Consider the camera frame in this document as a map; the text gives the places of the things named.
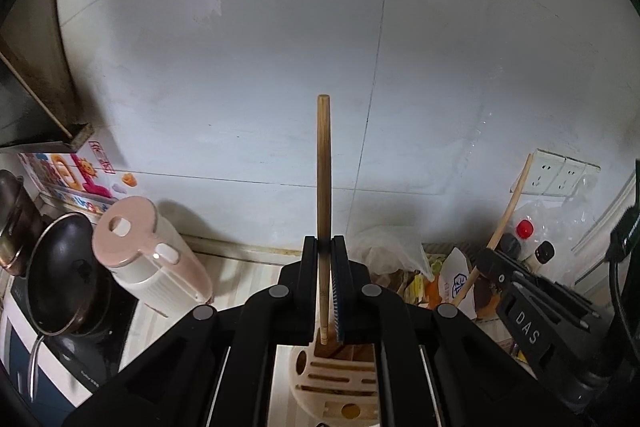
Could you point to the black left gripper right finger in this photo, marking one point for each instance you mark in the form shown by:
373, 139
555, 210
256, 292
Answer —
434, 367

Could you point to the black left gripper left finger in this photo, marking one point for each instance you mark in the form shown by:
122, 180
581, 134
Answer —
213, 368

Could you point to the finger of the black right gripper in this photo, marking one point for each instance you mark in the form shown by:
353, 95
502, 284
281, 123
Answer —
487, 264

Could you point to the light wooden chopstick green tip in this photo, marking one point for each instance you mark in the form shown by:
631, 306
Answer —
494, 240

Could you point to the white snack packet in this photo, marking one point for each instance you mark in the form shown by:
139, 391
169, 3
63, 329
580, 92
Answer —
452, 276

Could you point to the red cap bottle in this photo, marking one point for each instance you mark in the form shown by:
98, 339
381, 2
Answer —
524, 229

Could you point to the black cap bottle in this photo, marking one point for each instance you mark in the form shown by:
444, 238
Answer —
544, 252

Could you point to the clear plastic bag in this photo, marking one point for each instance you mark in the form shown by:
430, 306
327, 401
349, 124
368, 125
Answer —
386, 249

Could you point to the pink lid white kettle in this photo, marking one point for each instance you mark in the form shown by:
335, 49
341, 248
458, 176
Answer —
150, 259

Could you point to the white induction cooker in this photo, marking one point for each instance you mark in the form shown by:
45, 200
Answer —
71, 367

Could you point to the black frying pan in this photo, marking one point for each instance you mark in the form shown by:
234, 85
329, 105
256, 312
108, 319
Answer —
67, 288

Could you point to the colourful cartoon box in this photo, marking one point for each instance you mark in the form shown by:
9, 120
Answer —
86, 179

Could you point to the dark metal pot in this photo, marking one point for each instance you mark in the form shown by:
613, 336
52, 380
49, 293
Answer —
20, 223

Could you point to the white wall power socket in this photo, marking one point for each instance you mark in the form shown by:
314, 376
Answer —
555, 175

